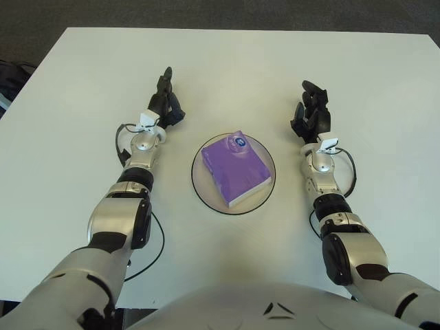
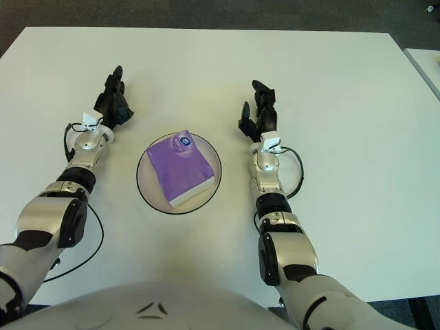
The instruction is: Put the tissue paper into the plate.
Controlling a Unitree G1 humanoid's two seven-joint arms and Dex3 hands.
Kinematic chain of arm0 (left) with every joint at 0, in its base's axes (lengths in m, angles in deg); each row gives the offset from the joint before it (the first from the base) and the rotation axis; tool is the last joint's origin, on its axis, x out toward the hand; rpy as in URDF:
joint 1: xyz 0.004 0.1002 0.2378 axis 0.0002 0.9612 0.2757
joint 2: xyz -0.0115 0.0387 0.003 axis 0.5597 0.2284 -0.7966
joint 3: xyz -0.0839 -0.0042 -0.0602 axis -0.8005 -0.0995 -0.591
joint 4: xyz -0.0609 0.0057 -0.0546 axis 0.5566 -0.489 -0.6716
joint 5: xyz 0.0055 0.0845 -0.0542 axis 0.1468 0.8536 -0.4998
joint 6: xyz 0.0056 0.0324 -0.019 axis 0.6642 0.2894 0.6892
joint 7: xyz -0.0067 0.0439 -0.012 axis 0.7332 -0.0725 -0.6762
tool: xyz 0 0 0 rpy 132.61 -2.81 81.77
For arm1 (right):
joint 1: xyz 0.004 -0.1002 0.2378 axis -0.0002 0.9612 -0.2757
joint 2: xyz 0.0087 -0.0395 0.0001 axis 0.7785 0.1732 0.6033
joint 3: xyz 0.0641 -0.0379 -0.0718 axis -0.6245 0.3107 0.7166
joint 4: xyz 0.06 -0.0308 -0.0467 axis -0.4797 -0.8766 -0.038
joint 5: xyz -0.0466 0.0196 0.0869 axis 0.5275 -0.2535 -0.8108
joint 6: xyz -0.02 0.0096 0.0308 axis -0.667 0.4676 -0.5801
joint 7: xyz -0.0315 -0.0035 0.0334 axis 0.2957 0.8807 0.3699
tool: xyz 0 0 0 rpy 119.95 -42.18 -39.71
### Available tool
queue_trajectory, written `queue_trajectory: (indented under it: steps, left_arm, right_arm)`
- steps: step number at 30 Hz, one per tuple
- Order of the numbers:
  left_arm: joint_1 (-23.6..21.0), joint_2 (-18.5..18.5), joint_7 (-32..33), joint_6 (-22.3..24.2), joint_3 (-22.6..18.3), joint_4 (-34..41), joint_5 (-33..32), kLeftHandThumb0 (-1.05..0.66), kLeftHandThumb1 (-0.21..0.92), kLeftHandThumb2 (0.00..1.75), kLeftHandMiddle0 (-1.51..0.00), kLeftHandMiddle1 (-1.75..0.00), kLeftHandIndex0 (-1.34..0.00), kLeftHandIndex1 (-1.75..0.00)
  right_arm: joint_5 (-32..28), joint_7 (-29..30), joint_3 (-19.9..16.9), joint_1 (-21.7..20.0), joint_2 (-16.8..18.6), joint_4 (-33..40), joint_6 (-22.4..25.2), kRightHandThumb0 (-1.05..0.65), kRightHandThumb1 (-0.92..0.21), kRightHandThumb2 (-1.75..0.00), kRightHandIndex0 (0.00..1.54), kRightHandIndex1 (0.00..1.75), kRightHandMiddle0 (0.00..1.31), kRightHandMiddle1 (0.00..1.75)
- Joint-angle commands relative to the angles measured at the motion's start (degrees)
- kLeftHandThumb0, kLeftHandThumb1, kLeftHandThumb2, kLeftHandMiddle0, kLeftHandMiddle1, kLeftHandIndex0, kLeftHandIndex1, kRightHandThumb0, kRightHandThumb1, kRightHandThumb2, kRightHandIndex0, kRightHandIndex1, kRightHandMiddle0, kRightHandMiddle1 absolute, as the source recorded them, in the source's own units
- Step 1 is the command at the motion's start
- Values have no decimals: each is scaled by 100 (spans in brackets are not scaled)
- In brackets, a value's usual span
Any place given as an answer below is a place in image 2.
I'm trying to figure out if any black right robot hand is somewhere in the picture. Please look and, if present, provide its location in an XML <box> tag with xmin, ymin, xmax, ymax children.
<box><xmin>236</xmin><ymin>79</ymin><xmax>278</xmax><ymax>144</ymax></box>

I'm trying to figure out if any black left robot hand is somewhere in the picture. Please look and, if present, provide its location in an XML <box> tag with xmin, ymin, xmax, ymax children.
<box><xmin>93</xmin><ymin>65</ymin><xmax>135</xmax><ymax>131</ymax></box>

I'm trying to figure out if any purple tissue paper pack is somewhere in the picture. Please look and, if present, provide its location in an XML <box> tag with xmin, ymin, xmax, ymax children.
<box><xmin>146</xmin><ymin>129</ymin><xmax>217</xmax><ymax>208</ymax></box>

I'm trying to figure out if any white plate with black rim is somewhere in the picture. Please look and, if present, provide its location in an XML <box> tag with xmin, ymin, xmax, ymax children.
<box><xmin>135</xmin><ymin>132</ymin><xmax>223</xmax><ymax>215</ymax></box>

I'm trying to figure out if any white side table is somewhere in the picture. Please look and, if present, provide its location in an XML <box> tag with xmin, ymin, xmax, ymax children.
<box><xmin>404</xmin><ymin>47</ymin><xmax>440</xmax><ymax>100</ymax></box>

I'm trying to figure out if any grey robot torso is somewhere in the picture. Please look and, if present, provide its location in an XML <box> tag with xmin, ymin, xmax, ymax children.
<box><xmin>0</xmin><ymin>280</ymin><xmax>293</xmax><ymax>330</ymax></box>

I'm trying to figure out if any black table leg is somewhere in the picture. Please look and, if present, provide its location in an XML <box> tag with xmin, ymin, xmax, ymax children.
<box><xmin>408</xmin><ymin>298</ymin><xmax>434</xmax><ymax>330</ymax></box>

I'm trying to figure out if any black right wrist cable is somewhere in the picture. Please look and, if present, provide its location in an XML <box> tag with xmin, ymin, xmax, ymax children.
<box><xmin>253</xmin><ymin>146</ymin><xmax>305</xmax><ymax>234</ymax></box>

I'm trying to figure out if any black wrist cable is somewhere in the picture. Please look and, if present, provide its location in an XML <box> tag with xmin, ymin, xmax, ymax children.
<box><xmin>43</xmin><ymin>122</ymin><xmax>105</xmax><ymax>283</ymax></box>
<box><xmin>253</xmin><ymin>146</ymin><xmax>305</xmax><ymax>234</ymax></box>

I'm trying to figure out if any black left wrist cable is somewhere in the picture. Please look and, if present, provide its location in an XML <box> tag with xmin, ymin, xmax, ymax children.
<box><xmin>43</xmin><ymin>122</ymin><xmax>105</xmax><ymax>283</ymax></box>

